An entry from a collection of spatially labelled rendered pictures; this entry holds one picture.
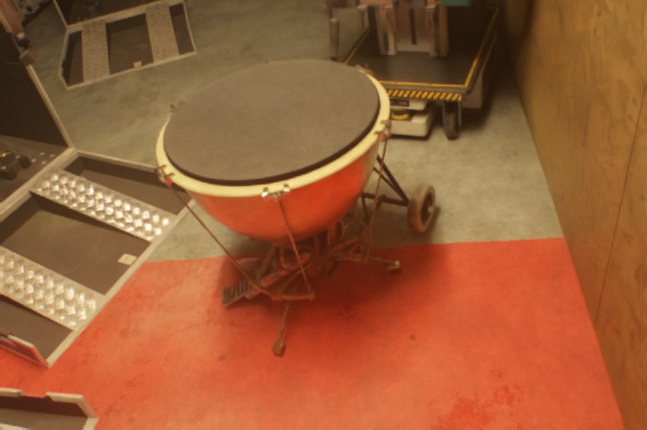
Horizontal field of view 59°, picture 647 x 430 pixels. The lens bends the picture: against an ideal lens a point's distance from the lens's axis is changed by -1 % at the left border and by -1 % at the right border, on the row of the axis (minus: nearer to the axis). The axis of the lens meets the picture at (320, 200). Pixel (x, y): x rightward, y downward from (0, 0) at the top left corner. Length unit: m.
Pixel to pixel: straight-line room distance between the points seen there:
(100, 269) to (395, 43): 1.77
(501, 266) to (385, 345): 0.55
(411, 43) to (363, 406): 1.81
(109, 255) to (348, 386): 1.29
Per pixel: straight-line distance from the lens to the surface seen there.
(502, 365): 2.02
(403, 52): 3.04
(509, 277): 2.25
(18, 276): 2.79
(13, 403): 2.36
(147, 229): 2.77
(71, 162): 3.31
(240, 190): 1.52
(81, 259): 2.81
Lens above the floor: 1.68
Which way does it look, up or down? 39 degrees down
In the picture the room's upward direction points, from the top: 13 degrees counter-clockwise
